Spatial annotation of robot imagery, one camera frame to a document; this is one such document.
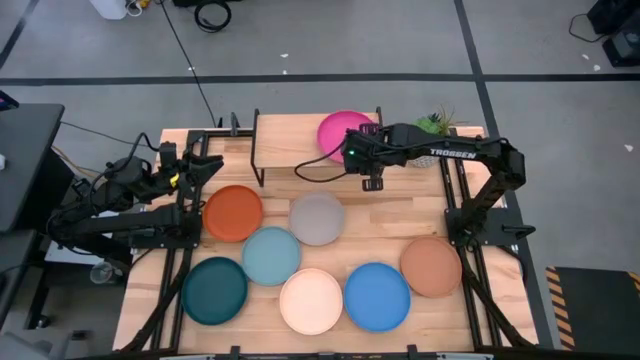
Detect black power adapter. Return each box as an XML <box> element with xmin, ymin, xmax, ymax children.
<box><xmin>70</xmin><ymin>177</ymin><xmax>96</xmax><ymax>201</ymax></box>

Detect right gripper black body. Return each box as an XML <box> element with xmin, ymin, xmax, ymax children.
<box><xmin>343</xmin><ymin>130</ymin><xmax>402</xmax><ymax>177</ymax></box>

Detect black desk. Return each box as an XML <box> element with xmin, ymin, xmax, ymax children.
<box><xmin>0</xmin><ymin>102</ymin><xmax>67</xmax><ymax>236</ymax></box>

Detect dark teal plate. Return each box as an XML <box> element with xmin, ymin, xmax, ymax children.
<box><xmin>180</xmin><ymin>256</ymin><xmax>250</xmax><ymax>327</ymax></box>

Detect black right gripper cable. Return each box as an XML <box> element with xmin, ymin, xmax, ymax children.
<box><xmin>293</xmin><ymin>142</ymin><xmax>351</xmax><ymax>184</ymax></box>

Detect light blue plate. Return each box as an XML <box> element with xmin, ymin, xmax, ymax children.
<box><xmin>241</xmin><ymin>226</ymin><xmax>303</xmax><ymax>288</ymax></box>

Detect black aluminium table frame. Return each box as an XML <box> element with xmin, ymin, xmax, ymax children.
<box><xmin>118</xmin><ymin>112</ymin><xmax>540</xmax><ymax>357</ymax></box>

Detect gray plate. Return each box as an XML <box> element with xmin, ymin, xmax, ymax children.
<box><xmin>288</xmin><ymin>191</ymin><xmax>347</xmax><ymax>247</ymax></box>

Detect white container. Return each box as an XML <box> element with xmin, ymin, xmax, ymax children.
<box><xmin>88</xmin><ymin>0</ymin><xmax>129</xmax><ymax>22</ymax></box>

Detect wooden shelf black metal legs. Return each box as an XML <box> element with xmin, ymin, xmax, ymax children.
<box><xmin>250</xmin><ymin>106</ymin><xmax>387</xmax><ymax>189</ymax></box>

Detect terracotta brown plate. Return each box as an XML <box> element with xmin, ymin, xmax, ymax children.
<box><xmin>399</xmin><ymin>236</ymin><xmax>464</xmax><ymax>300</ymax></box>

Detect clear glass jar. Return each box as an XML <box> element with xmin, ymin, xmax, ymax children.
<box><xmin>89</xmin><ymin>260</ymin><xmax>125</xmax><ymax>286</ymax></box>

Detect coiled black cable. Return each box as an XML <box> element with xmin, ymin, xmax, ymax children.
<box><xmin>193</xmin><ymin>0</ymin><xmax>233</xmax><ymax>34</ymax></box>

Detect pink plate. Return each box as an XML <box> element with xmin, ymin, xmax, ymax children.
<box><xmin>317</xmin><ymin>110</ymin><xmax>377</xmax><ymax>165</ymax></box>

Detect cream plate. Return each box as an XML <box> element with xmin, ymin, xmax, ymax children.
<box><xmin>278</xmin><ymin>267</ymin><xmax>345</xmax><ymax>336</ymax></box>

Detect orange plate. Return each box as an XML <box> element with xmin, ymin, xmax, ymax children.
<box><xmin>202</xmin><ymin>184</ymin><xmax>265</xmax><ymax>244</ymax></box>

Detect black equipment case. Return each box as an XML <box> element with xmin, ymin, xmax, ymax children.
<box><xmin>585</xmin><ymin>0</ymin><xmax>640</xmax><ymax>69</ymax></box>

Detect black yellow hazard striped mat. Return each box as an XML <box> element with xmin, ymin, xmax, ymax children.
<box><xmin>544</xmin><ymin>265</ymin><xmax>640</xmax><ymax>352</ymax></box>

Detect potted succulent white patterned pot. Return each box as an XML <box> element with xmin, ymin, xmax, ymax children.
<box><xmin>404</xmin><ymin>103</ymin><xmax>459</xmax><ymax>170</ymax></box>

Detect long thin black cable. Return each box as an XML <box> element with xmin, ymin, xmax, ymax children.
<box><xmin>159</xmin><ymin>0</ymin><xmax>222</xmax><ymax>129</ymax></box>

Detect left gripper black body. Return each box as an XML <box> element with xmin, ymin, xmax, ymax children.
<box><xmin>158</xmin><ymin>142</ymin><xmax>203</xmax><ymax>197</ymax></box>

